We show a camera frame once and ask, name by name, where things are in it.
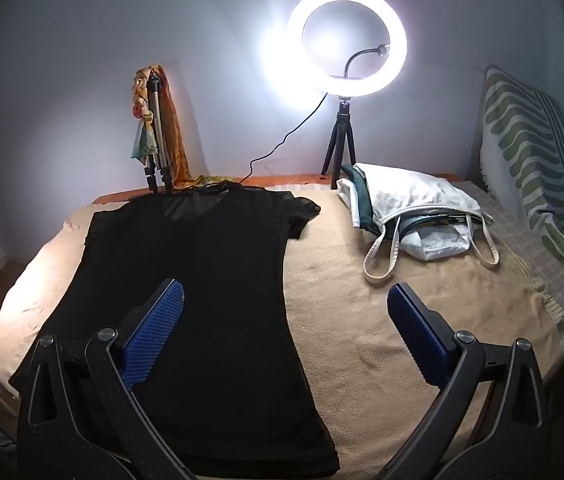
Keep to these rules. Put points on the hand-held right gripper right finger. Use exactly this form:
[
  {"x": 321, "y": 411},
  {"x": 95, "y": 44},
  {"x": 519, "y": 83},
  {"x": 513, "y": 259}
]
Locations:
[{"x": 414, "y": 330}]

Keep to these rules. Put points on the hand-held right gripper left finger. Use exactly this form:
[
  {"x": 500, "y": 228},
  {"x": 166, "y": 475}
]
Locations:
[{"x": 159, "y": 330}]

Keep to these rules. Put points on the black t-shirt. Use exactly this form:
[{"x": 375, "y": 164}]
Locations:
[{"x": 212, "y": 270}]

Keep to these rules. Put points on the white clothes pile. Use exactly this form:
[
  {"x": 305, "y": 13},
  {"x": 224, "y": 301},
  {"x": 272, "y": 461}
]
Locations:
[{"x": 412, "y": 190}]

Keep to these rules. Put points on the beige blanket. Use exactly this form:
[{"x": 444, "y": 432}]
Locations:
[{"x": 357, "y": 320}]

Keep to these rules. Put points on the white plastic bag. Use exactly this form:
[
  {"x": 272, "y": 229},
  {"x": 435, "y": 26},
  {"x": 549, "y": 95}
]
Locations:
[{"x": 437, "y": 242}]

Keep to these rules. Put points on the dark green cloth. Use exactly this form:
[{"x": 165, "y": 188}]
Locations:
[{"x": 364, "y": 200}]

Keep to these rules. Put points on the plaid bed sheet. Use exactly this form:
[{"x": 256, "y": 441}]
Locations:
[{"x": 527, "y": 245}]

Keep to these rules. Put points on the orange bed edge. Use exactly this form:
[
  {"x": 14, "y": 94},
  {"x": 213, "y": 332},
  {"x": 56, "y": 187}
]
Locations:
[{"x": 302, "y": 178}]

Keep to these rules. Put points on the colourful orange scarf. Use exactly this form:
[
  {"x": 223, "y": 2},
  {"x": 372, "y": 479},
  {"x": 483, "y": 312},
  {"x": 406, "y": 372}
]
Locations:
[{"x": 179, "y": 135}]

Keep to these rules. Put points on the folded silver tripod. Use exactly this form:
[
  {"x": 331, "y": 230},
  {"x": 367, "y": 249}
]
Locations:
[{"x": 159, "y": 130}]

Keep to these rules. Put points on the small black tripod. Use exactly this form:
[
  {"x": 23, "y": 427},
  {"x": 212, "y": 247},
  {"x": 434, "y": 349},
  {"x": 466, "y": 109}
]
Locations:
[{"x": 338, "y": 135}]

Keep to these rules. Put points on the green striped pillow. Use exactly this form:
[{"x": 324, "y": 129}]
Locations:
[{"x": 517, "y": 130}]

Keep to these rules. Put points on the black gooseneck phone holder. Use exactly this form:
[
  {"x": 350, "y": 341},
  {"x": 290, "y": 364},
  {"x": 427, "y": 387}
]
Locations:
[{"x": 357, "y": 57}]

